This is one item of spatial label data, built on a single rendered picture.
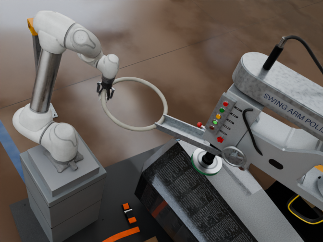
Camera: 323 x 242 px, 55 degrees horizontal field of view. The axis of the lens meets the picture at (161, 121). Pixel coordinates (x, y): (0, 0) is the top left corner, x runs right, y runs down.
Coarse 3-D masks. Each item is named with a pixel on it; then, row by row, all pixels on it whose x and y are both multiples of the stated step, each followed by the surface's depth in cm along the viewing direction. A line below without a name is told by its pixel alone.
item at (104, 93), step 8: (120, 80) 229; (128, 80) 233; (136, 80) 234; (144, 80) 236; (152, 88) 236; (104, 96) 215; (160, 96) 233; (104, 104) 211; (112, 120) 206; (160, 120) 218; (128, 128) 206; (136, 128) 207; (144, 128) 209; (152, 128) 212
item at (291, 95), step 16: (240, 64) 150; (256, 64) 150; (240, 80) 151; (256, 80) 144; (272, 80) 145; (288, 80) 148; (304, 80) 151; (256, 96) 149; (272, 96) 144; (288, 96) 141; (304, 96) 143; (320, 96) 146; (288, 112) 144; (304, 112) 140; (320, 112) 138; (304, 128) 145; (320, 128) 140
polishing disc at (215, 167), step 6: (198, 150) 216; (204, 150) 218; (192, 156) 213; (198, 156) 213; (216, 156) 217; (198, 162) 210; (216, 162) 213; (198, 168) 207; (204, 168) 208; (210, 168) 209; (216, 168) 210
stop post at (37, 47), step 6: (30, 18) 237; (30, 24) 233; (30, 30) 237; (36, 36) 241; (36, 42) 245; (36, 48) 249; (36, 54) 254; (36, 60) 261; (36, 66) 268; (36, 72) 275; (54, 114) 316
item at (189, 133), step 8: (168, 120) 220; (176, 120) 215; (160, 128) 213; (168, 128) 209; (176, 128) 215; (184, 128) 215; (192, 128) 211; (176, 136) 208; (184, 136) 203; (192, 136) 209; (200, 136) 209; (192, 144) 203; (200, 144) 199; (216, 152) 195; (240, 160) 187; (240, 168) 186; (248, 168) 187
